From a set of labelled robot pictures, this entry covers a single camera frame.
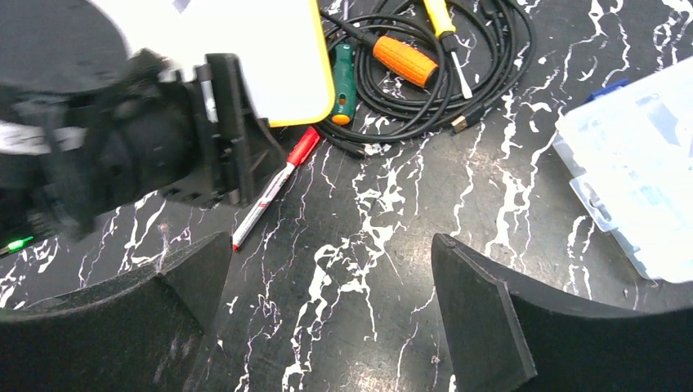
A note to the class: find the orange handled screwdriver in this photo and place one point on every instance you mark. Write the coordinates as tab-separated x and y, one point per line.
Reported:
399	57

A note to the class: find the yellow handled screwdriver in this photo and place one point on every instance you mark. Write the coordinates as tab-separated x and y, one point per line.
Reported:
445	31

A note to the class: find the green handled screwdriver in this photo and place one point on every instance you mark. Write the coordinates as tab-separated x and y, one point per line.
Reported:
344	85

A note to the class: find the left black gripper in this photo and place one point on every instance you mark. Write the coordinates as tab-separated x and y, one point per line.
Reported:
73	158

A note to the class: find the red whiteboard marker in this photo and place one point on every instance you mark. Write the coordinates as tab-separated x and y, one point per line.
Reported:
297	157

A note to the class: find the clear plastic screw box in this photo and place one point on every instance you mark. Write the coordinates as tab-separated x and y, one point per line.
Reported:
629	151

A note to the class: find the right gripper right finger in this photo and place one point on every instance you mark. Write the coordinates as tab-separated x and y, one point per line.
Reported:
507	331

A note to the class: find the yellow framed whiteboard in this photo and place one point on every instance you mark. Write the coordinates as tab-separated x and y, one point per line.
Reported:
280	45

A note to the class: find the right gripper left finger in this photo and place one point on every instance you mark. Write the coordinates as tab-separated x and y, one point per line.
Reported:
142	330

